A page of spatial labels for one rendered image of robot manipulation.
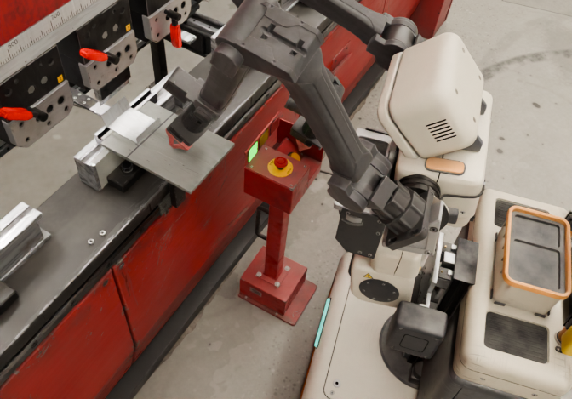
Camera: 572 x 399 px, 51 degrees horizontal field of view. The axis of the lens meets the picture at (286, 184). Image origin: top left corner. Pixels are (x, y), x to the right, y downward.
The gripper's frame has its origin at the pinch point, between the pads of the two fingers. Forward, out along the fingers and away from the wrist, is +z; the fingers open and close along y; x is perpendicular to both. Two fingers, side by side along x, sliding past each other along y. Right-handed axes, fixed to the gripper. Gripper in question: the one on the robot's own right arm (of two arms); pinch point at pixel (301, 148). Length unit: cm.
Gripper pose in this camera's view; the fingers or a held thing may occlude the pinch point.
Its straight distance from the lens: 175.3
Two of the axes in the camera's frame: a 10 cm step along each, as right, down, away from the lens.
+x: -4.7, 6.7, -5.8
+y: -8.3, -5.5, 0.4
